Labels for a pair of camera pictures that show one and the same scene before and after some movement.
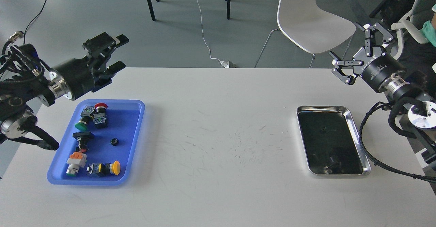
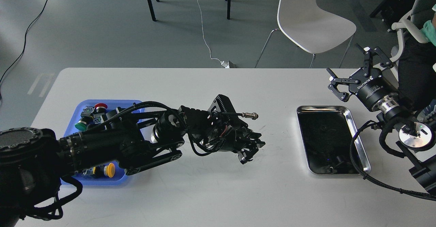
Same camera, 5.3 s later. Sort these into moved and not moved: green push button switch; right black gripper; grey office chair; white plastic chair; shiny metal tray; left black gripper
Moved: right black gripper; left black gripper
Not moved: shiny metal tray; green push button switch; grey office chair; white plastic chair
